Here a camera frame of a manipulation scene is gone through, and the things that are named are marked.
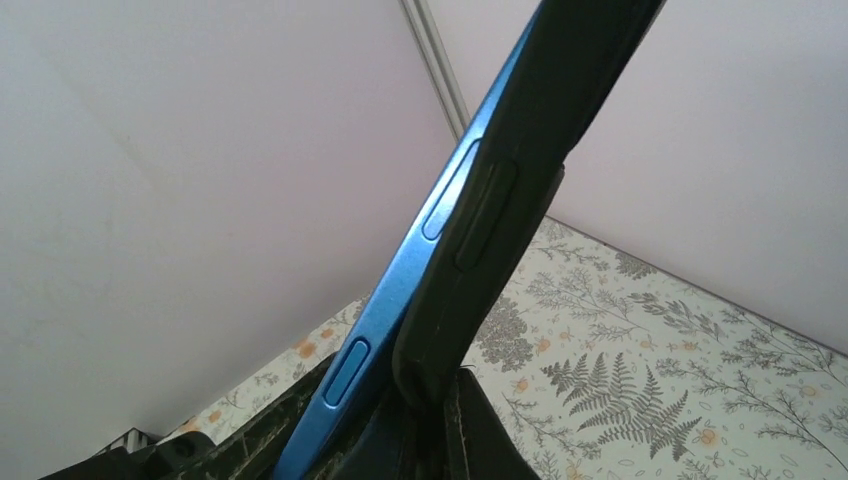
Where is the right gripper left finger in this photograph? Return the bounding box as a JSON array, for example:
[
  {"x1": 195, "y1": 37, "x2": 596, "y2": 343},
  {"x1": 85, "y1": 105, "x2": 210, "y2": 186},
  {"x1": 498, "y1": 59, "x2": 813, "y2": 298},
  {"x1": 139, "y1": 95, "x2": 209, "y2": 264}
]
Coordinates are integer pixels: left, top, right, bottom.
[{"x1": 48, "y1": 356, "x2": 334, "y2": 480}]

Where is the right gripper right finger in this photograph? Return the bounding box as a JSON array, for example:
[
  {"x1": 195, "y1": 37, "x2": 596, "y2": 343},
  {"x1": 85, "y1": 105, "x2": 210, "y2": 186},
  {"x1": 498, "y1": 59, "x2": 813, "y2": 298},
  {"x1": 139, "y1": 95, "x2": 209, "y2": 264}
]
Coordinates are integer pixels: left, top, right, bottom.
[{"x1": 331, "y1": 368, "x2": 539, "y2": 479}]

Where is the black phone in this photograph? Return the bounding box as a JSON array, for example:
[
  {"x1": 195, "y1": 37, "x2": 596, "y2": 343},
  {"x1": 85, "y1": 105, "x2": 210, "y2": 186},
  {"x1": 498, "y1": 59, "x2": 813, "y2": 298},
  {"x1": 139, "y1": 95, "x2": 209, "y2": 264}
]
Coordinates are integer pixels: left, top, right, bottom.
[{"x1": 270, "y1": 0, "x2": 551, "y2": 480}]

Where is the black phone case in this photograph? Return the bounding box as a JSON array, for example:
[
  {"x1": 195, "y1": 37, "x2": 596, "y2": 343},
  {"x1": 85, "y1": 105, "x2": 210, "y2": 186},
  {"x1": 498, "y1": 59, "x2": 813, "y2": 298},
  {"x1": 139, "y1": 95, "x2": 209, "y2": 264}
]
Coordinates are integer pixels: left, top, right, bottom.
[{"x1": 392, "y1": 1, "x2": 662, "y2": 410}]

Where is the floral patterned table mat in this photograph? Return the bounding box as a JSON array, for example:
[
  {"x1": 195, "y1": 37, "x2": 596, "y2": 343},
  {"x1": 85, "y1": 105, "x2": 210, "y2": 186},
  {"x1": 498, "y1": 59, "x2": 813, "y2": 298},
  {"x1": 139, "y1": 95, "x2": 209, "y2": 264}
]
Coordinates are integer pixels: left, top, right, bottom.
[{"x1": 173, "y1": 220, "x2": 847, "y2": 479}]

